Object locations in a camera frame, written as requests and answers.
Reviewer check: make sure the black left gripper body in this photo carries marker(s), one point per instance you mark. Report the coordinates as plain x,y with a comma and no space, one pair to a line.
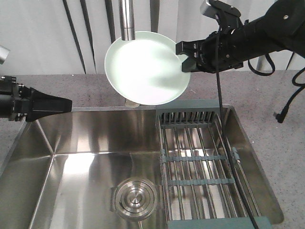
12,94

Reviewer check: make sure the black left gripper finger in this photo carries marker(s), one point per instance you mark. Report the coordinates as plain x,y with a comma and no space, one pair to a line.
43,108
37,95

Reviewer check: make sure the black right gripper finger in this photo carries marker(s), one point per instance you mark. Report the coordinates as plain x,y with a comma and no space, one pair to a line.
191,48
192,64

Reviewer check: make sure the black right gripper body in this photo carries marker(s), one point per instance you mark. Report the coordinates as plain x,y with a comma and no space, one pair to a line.
232,49

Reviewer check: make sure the pale green round plate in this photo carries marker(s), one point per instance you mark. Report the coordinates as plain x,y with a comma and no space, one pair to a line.
146,70

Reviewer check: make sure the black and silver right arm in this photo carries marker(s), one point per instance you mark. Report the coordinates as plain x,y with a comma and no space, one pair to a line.
281,28

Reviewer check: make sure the white pleated curtain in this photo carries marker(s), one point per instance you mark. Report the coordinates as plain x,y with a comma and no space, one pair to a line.
73,36

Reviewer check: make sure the steel kitchen faucet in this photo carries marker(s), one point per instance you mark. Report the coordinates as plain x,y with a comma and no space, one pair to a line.
126,14

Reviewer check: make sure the stainless steel sink basin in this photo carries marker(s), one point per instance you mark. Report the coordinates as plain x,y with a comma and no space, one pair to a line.
62,170

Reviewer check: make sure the round steel sink drain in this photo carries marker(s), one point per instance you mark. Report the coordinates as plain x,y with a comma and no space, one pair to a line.
135,199

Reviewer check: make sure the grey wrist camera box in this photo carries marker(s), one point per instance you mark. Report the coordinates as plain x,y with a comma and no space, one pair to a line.
210,8

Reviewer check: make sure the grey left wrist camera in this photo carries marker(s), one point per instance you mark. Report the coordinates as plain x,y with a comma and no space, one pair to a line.
4,52

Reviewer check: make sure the grey-blue wire dish rack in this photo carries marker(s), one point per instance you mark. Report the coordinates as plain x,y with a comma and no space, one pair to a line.
204,185

